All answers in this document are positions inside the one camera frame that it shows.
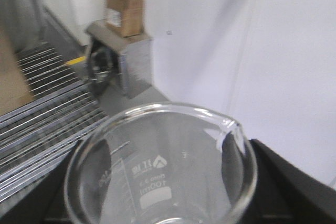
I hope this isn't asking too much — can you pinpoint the metal wire rack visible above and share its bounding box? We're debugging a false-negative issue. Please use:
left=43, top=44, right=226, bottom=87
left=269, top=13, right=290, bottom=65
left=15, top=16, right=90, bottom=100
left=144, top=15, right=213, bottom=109
left=1, top=42, right=107, bottom=203

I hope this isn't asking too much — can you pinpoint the clear 100ml glass beaker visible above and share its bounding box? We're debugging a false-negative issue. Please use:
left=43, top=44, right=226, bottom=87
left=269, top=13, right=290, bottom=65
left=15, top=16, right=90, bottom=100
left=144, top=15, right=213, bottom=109
left=64, top=102, right=258, bottom=223

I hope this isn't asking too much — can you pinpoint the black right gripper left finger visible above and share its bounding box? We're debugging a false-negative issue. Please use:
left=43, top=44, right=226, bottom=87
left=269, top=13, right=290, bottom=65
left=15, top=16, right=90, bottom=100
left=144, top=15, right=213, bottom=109
left=1, top=140, right=110, bottom=223

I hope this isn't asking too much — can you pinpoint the grey metal stool box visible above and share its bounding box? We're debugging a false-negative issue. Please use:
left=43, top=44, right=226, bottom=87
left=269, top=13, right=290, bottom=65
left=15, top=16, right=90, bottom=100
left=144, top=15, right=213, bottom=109
left=86, top=20, right=152, bottom=99

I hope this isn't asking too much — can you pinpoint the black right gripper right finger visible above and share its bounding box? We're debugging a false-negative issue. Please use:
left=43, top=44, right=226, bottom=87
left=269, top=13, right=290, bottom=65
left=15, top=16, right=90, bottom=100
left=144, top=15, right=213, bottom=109
left=246, top=139, right=335, bottom=223

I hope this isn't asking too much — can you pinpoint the brown cardboard box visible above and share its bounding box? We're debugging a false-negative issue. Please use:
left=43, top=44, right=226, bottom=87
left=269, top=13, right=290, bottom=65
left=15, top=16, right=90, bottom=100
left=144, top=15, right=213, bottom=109
left=105, top=0, right=144, bottom=37

